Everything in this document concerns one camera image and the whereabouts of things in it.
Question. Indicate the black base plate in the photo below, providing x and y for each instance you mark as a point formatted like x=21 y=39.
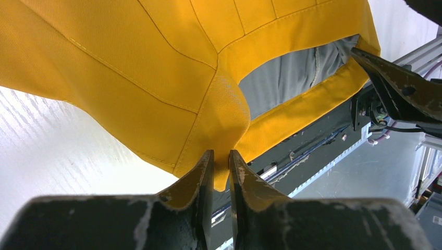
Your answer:
x=354 y=112

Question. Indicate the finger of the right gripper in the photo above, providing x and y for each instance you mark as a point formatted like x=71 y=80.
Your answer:
x=407 y=96

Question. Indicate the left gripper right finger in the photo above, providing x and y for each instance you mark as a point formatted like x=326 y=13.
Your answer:
x=264 y=218

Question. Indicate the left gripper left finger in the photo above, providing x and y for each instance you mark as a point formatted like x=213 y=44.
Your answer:
x=178 y=217

